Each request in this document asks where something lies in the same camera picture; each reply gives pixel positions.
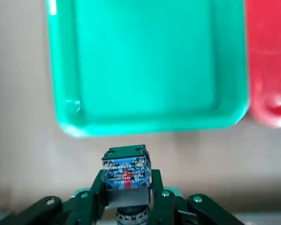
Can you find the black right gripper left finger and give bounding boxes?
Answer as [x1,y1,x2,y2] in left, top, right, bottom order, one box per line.
[13,169,118,225]

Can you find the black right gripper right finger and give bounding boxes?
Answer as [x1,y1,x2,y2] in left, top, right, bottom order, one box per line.
[149,169,244,225]

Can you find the green push button switch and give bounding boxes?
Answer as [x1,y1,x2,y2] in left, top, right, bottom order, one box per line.
[101,143,153,225]

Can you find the green plastic tray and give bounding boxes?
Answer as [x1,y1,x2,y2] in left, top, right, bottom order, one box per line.
[46,0,251,138]

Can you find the red plastic tray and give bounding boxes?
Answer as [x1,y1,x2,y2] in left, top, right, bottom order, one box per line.
[244,0,281,129]

